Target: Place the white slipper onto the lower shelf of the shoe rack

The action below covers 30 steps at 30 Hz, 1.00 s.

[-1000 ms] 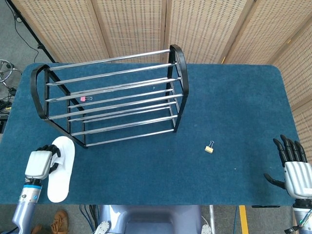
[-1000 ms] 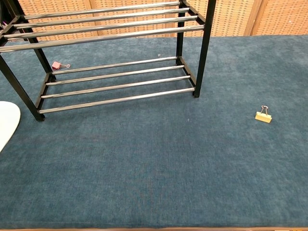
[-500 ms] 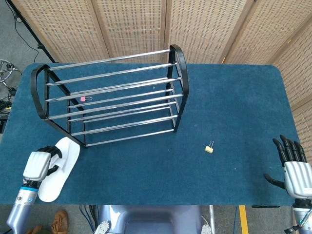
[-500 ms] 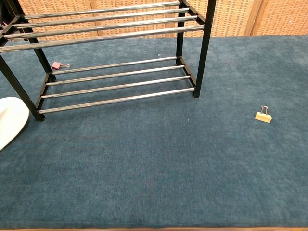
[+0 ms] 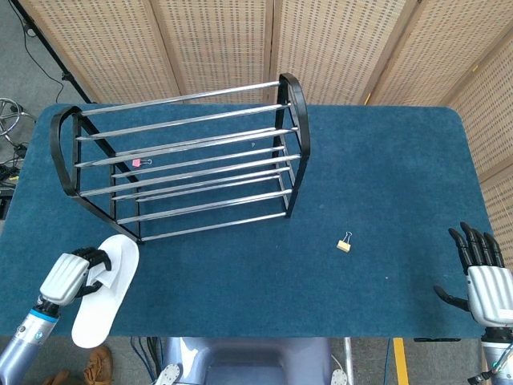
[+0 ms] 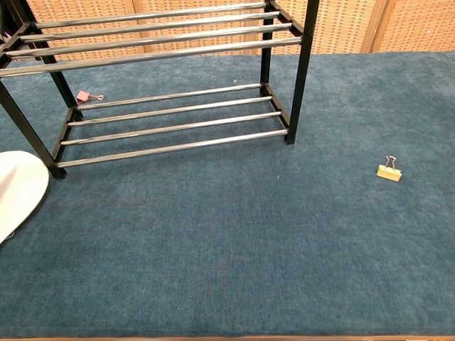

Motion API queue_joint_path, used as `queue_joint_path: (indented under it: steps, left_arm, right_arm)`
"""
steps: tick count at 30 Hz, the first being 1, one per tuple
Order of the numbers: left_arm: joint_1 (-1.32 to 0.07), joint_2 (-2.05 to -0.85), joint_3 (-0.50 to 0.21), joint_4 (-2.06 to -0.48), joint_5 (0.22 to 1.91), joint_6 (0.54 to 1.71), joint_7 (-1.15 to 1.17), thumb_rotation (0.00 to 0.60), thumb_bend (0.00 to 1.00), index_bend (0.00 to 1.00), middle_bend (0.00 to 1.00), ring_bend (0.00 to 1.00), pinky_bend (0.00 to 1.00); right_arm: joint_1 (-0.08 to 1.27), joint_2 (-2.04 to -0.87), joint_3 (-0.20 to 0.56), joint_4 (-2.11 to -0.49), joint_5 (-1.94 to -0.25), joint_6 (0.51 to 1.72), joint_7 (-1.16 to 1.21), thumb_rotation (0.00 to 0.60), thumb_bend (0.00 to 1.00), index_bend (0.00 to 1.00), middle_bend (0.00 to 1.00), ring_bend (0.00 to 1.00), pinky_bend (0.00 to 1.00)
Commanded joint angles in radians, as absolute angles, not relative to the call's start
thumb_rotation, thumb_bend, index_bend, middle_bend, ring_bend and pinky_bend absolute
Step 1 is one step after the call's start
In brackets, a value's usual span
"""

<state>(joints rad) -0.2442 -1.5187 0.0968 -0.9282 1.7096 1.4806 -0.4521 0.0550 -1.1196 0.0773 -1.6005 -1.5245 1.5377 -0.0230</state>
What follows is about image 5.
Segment black floor cables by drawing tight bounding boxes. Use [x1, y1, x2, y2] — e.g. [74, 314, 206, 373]
[0, 144, 29, 220]

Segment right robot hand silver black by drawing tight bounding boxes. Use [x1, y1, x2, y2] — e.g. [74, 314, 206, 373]
[433, 221, 513, 329]

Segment blue cable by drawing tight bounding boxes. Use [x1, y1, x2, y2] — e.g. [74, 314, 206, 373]
[382, 338, 392, 385]

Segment white perforated robot pad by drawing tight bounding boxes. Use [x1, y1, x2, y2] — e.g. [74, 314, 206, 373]
[330, 367, 353, 385]
[155, 363, 184, 385]

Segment white slipper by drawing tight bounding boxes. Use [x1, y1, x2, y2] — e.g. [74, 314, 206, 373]
[71, 234, 140, 349]

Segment black chrome shoe rack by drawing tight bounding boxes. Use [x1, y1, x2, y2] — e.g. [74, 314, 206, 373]
[49, 72, 312, 245]

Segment brown suede shoe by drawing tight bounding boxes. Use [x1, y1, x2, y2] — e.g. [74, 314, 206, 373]
[83, 345, 115, 384]
[42, 371, 71, 385]

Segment lavender robot torso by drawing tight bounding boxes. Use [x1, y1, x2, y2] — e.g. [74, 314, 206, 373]
[162, 336, 333, 385]

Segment black cable bundle under table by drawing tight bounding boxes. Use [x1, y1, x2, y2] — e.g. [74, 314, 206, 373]
[130, 336, 164, 382]

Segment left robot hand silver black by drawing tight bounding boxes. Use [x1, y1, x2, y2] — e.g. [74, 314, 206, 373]
[38, 247, 113, 308]

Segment wooden rattan folding screen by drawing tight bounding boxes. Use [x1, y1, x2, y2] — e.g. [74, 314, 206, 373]
[18, 0, 513, 253]

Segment metal table leg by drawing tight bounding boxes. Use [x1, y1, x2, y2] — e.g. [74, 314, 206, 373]
[342, 337, 356, 382]

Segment blue carpet table cover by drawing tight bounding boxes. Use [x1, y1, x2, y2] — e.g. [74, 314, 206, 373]
[0, 103, 498, 340]

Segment chrome chair base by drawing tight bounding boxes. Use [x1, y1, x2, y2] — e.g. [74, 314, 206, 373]
[0, 97, 36, 145]

